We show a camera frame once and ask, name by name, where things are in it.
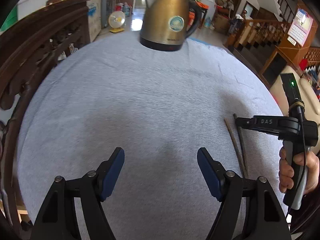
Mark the brown chopstick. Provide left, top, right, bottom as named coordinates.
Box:
left=224, top=119, right=248, bottom=178

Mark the dark chopstick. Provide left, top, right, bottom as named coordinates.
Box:
left=236, top=125, right=248, bottom=172

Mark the right hand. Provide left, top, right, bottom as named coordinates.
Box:
left=278, top=146, right=320, bottom=196

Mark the grey table cloth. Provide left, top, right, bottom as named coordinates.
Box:
left=17, top=31, right=281, bottom=239

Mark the dark carved wooden sideboard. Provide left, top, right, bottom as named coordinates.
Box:
left=1, top=0, right=90, bottom=235

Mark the white electric fan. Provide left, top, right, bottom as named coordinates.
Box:
left=108, top=11, right=126, bottom=34

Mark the bronze electric kettle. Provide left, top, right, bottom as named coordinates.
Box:
left=140, top=0, right=202, bottom=51

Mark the white chest freezer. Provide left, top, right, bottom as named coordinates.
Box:
left=86, top=0, right=101, bottom=42

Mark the wall calendar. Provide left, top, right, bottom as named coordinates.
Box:
left=288, top=9, right=313, bottom=46

